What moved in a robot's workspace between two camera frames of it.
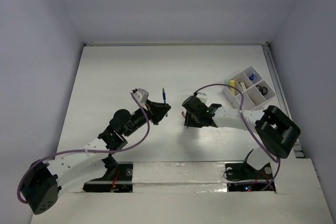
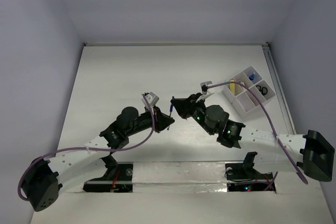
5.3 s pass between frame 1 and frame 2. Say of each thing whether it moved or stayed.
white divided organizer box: stayed
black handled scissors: stayed
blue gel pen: moved
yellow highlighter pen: stayed
